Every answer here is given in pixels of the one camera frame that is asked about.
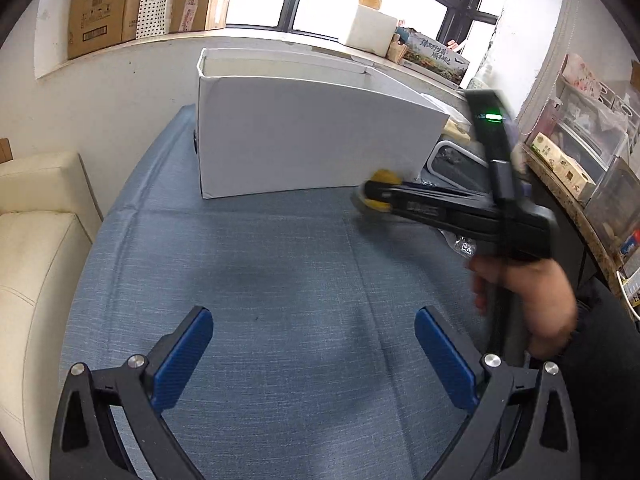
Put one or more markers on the round orange bun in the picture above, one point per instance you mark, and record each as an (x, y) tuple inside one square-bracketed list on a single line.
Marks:
[(371, 1)]

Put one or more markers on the landscape printed box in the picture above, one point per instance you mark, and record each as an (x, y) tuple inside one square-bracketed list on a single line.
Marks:
[(435, 57)]

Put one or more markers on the white tray with dark inside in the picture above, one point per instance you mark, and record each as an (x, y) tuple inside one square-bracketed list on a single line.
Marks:
[(450, 160)]

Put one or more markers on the small clear plastic box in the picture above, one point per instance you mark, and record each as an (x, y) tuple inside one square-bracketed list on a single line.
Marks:
[(617, 200)]

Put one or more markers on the clear plastic organizer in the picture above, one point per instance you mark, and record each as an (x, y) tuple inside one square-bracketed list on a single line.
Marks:
[(595, 110)]

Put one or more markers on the white foam box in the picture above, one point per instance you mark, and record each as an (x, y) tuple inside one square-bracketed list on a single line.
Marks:
[(370, 30)]

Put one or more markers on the white rectangular box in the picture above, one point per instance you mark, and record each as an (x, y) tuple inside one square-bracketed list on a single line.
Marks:
[(300, 140)]

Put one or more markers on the cream sofa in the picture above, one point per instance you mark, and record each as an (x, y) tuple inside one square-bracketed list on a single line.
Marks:
[(35, 270)]

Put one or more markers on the white dotted paper bag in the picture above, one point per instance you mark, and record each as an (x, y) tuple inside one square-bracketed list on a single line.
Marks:
[(155, 0)]

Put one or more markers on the person's right forearm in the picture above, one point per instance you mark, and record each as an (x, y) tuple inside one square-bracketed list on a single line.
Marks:
[(600, 385)]

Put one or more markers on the cream tissue box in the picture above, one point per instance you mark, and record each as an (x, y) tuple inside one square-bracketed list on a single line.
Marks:
[(560, 165)]

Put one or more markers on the stone counter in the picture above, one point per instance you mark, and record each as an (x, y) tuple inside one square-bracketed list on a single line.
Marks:
[(585, 225)]

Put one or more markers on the person's right hand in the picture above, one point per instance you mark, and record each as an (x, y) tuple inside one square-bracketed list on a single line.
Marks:
[(545, 300)]

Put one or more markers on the yellow jelly cup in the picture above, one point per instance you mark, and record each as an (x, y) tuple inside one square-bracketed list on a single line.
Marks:
[(385, 176)]

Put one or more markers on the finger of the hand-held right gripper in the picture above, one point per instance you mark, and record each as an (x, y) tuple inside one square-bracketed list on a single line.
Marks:
[(440, 193), (380, 204)]

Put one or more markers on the blue tablecloth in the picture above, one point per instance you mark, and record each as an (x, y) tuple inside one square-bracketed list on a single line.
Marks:
[(280, 270)]

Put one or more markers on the small open cardboard box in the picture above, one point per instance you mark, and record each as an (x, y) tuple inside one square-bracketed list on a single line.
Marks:
[(219, 7)]

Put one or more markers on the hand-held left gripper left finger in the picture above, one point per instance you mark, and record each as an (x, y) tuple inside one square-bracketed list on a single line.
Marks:
[(182, 355)]

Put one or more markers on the soft tissue pack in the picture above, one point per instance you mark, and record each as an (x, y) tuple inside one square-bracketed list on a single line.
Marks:
[(457, 131)]

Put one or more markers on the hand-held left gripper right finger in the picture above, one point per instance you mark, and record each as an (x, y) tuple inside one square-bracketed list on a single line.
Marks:
[(445, 355)]

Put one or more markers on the cardboard piece behind sofa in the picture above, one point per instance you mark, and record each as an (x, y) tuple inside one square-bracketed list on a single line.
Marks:
[(5, 150)]

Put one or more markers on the large cardboard box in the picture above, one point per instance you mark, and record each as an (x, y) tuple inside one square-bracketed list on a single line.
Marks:
[(102, 5)]

